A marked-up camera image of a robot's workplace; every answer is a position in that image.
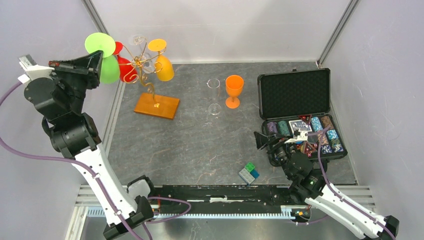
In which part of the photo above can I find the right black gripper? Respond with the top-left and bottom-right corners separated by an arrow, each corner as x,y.
252,131 -> 294,180

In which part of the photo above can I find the yellow plastic wine glass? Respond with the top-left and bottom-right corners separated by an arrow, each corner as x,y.
147,38 -> 175,82

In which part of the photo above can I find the orange plastic wine glass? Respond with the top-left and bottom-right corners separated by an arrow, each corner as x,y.
225,75 -> 244,109

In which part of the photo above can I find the gold wire glass rack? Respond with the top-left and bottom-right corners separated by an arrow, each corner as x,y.
123,40 -> 180,120

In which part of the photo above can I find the clear wine glass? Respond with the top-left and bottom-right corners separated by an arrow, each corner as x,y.
128,34 -> 155,74

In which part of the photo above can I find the red plastic wine glass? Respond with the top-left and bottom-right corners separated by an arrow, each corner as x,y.
113,41 -> 138,84

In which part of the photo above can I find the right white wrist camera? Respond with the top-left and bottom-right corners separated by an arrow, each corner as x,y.
284,130 -> 314,144

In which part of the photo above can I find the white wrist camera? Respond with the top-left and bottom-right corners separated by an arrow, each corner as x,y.
17,54 -> 54,85
284,130 -> 314,144

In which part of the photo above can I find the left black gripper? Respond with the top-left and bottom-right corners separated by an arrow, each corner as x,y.
48,49 -> 104,111

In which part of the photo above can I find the toy brick block stack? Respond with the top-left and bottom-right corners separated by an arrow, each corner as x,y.
238,162 -> 260,185

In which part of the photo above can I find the black poker chip case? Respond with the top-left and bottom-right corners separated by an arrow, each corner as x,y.
257,68 -> 348,162

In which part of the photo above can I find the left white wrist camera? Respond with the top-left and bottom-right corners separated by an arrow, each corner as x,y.
17,54 -> 54,85

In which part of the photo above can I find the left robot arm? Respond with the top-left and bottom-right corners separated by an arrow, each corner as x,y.
19,50 -> 157,240

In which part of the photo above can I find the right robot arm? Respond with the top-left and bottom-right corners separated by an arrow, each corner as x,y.
254,129 -> 400,240

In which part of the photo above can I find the green plastic wine glass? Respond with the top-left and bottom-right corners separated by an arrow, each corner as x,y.
84,32 -> 120,84

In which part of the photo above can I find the clear champagne flute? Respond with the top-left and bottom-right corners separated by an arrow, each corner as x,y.
207,78 -> 221,116

